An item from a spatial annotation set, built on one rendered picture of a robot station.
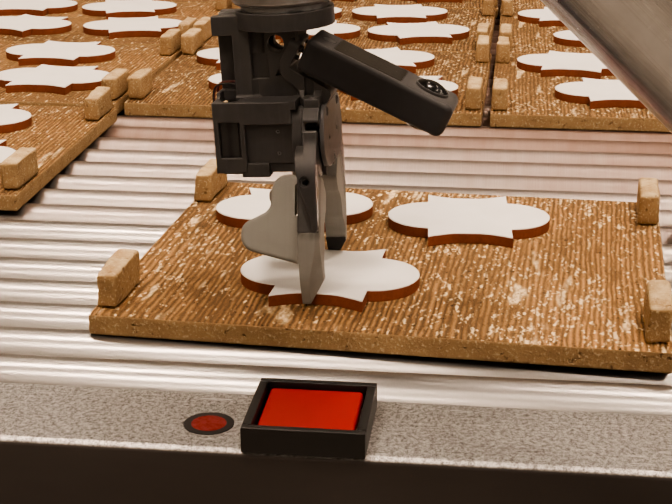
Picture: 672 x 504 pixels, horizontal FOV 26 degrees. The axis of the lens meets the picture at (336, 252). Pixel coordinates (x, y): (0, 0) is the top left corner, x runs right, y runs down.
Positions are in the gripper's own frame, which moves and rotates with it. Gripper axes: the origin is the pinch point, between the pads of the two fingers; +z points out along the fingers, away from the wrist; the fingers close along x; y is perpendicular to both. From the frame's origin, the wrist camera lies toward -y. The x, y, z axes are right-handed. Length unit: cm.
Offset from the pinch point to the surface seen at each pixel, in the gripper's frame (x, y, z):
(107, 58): -78, 43, -2
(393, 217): -14.1, -2.9, 0.1
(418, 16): -113, 7, -1
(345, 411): 20.9, -4.6, 2.0
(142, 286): 3.3, 13.8, 0.1
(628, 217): -20.5, -22.4, 2.2
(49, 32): -94, 58, -3
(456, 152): -46.4, -5.0, 2.9
